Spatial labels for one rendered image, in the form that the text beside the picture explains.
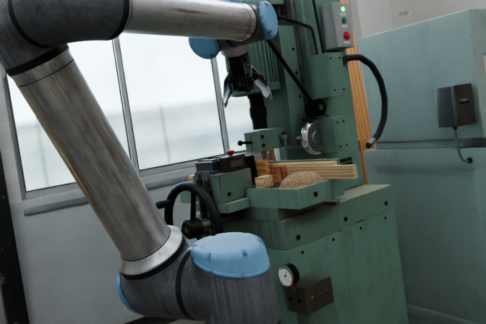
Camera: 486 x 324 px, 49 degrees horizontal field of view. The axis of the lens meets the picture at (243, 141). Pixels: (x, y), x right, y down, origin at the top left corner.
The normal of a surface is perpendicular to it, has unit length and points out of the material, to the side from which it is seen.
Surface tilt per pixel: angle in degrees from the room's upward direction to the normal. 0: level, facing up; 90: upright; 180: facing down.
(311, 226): 90
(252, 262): 85
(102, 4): 104
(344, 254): 90
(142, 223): 99
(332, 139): 90
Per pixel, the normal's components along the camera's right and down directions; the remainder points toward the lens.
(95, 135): 0.62, 0.10
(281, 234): -0.74, 0.15
